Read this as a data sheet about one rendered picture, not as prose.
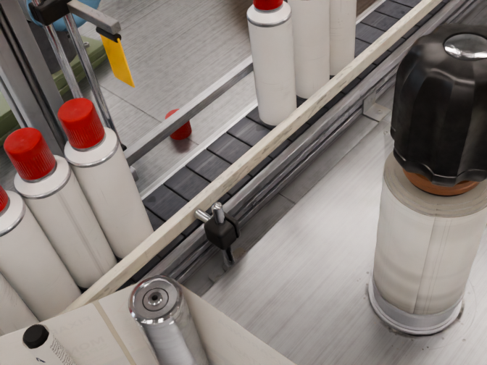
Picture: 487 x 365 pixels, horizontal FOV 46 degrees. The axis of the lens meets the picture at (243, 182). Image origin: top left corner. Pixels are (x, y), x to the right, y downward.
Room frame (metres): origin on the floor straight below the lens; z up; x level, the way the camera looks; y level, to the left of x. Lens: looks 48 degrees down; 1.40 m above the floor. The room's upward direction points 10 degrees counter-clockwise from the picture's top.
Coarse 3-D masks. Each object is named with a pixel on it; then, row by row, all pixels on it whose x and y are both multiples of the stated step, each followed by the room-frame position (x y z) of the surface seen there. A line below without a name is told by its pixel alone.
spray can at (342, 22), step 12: (336, 0) 0.63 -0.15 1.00; (348, 0) 0.63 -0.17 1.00; (336, 12) 0.63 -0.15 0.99; (348, 12) 0.63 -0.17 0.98; (336, 24) 0.63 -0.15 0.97; (348, 24) 0.63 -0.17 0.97; (336, 36) 0.63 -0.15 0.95; (348, 36) 0.63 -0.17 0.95; (336, 48) 0.63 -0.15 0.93; (348, 48) 0.63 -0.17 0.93; (336, 60) 0.63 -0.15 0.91; (348, 60) 0.63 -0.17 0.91; (336, 72) 0.63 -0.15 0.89
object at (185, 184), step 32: (416, 0) 0.79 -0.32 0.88; (448, 0) 0.78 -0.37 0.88; (384, 32) 0.72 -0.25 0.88; (256, 128) 0.56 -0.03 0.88; (192, 160) 0.52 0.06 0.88; (224, 160) 0.51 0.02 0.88; (160, 192) 0.47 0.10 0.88; (192, 192) 0.46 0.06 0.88; (160, 224) 0.42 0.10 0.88; (192, 224) 0.41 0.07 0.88; (160, 256) 0.38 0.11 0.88
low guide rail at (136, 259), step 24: (432, 0) 0.73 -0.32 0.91; (408, 24) 0.69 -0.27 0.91; (384, 48) 0.65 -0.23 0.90; (360, 72) 0.61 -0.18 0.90; (312, 96) 0.56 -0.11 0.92; (288, 120) 0.52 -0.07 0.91; (264, 144) 0.49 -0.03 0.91; (240, 168) 0.46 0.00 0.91; (216, 192) 0.43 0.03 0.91; (192, 216) 0.40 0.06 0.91; (144, 240) 0.37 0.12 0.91; (168, 240) 0.38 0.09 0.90; (120, 264) 0.35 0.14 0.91; (144, 264) 0.36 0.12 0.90; (96, 288) 0.32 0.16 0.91
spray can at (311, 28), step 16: (288, 0) 0.61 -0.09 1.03; (304, 0) 0.59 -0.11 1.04; (320, 0) 0.59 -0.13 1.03; (304, 16) 0.59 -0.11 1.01; (320, 16) 0.59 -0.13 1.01; (304, 32) 0.59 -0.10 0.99; (320, 32) 0.59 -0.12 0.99; (304, 48) 0.59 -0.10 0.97; (320, 48) 0.59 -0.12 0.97; (304, 64) 0.59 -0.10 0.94; (320, 64) 0.59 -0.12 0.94; (304, 80) 0.59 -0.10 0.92; (320, 80) 0.59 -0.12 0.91; (304, 96) 0.59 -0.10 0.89
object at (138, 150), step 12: (228, 72) 0.58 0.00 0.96; (240, 72) 0.58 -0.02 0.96; (216, 84) 0.56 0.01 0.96; (228, 84) 0.56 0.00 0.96; (204, 96) 0.54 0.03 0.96; (216, 96) 0.55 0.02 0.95; (180, 108) 0.53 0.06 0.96; (192, 108) 0.52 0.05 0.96; (204, 108) 0.53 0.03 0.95; (168, 120) 0.51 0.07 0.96; (180, 120) 0.51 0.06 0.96; (156, 132) 0.49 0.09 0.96; (168, 132) 0.50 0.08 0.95; (144, 144) 0.47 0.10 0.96; (156, 144) 0.48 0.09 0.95; (132, 156) 0.46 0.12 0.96
